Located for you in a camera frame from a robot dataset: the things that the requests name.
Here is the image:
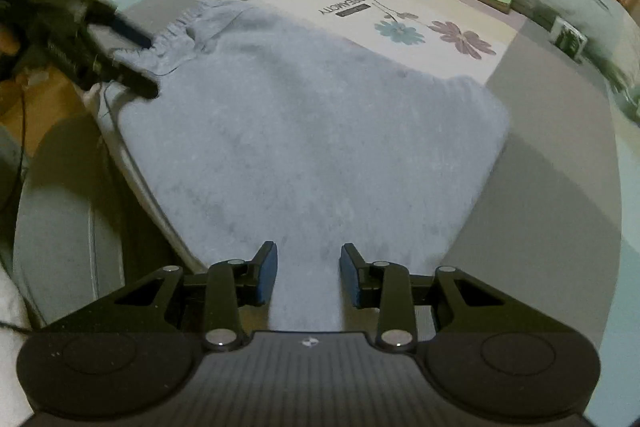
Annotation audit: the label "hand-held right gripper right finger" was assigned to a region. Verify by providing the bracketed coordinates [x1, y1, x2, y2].
[339, 243, 506, 353]

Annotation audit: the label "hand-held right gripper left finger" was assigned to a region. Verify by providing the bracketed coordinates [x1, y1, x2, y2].
[114, 241, 279, 353]

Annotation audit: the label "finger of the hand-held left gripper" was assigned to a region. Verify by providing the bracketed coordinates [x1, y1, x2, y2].
[80, 0, 155, 50]
[87, 39, 161, 100]

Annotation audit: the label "grey sweatpants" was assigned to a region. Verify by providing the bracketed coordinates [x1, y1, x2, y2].
[107, 0, 512, 333]

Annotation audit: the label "person's left hand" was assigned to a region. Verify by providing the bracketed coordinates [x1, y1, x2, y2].
[0, 26, 21, 58]

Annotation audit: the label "green tissue packet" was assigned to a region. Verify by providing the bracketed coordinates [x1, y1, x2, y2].
[550, 17, 588, 60]

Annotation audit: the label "black cable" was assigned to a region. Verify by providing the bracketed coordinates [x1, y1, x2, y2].
[0, 77, 31, 335]

